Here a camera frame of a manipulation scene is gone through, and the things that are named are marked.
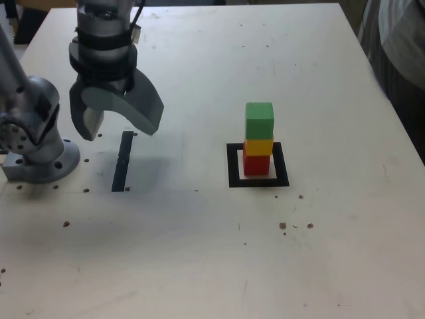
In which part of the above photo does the person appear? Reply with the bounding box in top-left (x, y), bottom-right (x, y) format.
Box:
top-left (360, 0), bottom-right (425, 167)

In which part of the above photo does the yellow cube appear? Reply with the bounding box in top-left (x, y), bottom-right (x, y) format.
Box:
top-left (244, 138), bottom-right (274, 157)

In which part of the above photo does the dark stand behind table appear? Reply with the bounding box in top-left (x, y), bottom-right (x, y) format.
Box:
top-left (13, 0), bottom-right (39, 45)

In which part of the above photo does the black tape square outline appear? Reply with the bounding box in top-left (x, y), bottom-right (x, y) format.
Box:
top-left (226, 142), bottom-right (290, 189)

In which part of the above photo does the black tape strip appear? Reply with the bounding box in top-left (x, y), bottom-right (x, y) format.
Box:
top-left (111, 130), bottom-right (134, 193)

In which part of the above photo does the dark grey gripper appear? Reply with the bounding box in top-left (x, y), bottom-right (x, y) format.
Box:
top-left (68, 70), bottom-right (165, 142)

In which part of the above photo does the green cube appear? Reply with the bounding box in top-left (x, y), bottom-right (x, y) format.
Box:
top-left (244, 102), bottom-right (275, 140)

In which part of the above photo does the red cube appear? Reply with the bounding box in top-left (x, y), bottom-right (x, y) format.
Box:
top-left (242, 151), bottom-right (272, 176)

